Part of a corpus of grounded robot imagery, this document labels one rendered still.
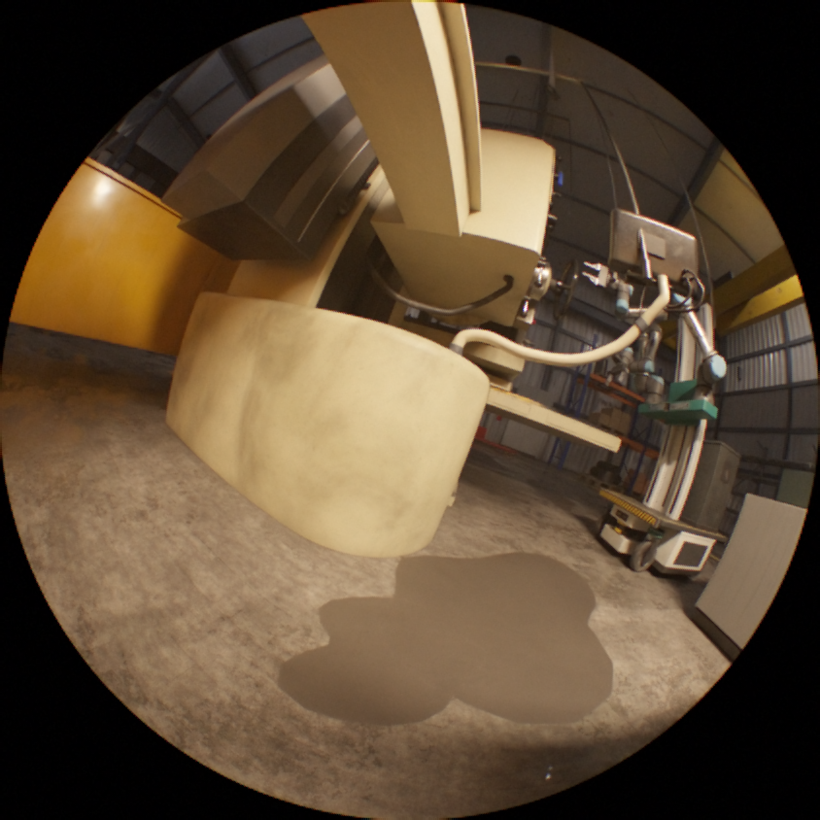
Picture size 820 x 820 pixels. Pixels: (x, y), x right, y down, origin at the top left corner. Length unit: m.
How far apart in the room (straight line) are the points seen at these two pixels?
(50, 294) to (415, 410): 2.36
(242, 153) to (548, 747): 1.26
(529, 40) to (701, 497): 8.27
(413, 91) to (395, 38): 0.14
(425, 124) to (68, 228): 2.18
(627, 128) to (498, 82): 3.20
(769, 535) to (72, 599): 1.75
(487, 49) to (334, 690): 8.63
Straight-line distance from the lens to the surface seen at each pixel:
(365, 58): 0.67
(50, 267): 2.35
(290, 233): 0.80
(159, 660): 0.50
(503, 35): 8.20
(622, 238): 0.99
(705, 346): 1.69
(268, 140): 0.78
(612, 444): 2.17
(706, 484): 1.93
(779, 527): 1.30
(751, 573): 1.32
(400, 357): 0.60
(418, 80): 0.65
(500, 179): 1.23
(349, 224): 1.01
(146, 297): 2.41
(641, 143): 8.59
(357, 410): 0.61
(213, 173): 0.68
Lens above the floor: 0.44
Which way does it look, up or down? 2 degrees down
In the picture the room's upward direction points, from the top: 19 degrees clockwise
